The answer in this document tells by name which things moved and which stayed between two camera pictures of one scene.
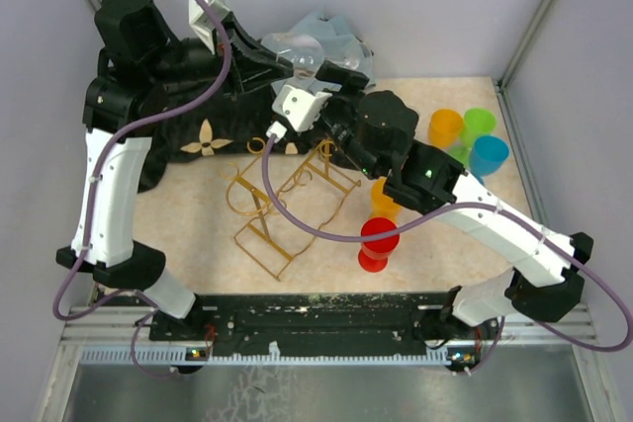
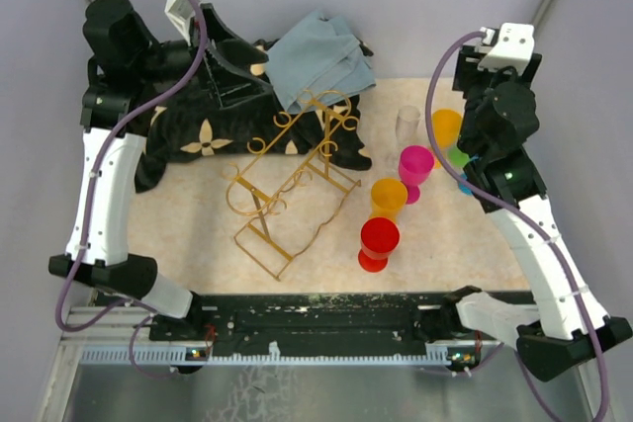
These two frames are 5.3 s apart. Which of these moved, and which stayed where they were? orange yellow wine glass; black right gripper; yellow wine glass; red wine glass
Moved: black right gripper
Stayed: orange yellow wine glass; yellow wine glass; red wine glass
